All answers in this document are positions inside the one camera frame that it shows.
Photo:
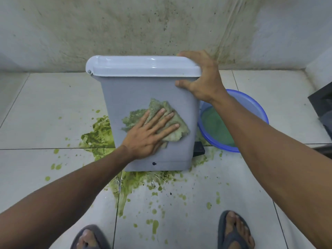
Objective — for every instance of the person's right forearm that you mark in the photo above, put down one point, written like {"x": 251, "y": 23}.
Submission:
{"x": 280, "y": 158}

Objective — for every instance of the black framed glass door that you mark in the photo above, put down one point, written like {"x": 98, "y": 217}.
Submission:
{"x": 321, "y": 101}

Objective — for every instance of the person's left forearm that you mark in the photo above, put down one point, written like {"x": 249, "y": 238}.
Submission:
{"x": 59, "y": 199}

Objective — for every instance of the person's left sandalled foot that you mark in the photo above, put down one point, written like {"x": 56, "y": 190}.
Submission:
{"x": 89, "y": 238}

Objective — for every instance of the person's right hand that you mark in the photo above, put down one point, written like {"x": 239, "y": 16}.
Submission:
{"x": 205, "y": 80}

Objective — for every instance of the grey pedal bin white lid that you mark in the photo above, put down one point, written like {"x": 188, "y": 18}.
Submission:
{"x": 124, "y": 95}

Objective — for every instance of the person's left hand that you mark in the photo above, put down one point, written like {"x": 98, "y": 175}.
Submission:
{"x": 145, "y": 137}

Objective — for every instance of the blue plastic basin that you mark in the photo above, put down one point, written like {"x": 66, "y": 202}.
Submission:
{"x": 215, "y": 127}

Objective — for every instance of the green stained cleaning cloth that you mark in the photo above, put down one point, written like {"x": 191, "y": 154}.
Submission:
{"x": 181, "y": 127}

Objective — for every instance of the person's right sandalled foot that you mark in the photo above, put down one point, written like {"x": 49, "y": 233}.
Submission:
{"x": 236, "y": 230}

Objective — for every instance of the person's sandalled foot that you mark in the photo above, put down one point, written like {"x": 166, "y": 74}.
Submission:
{"x": 236, "y": 230}
{"x": 89, "y": 238}

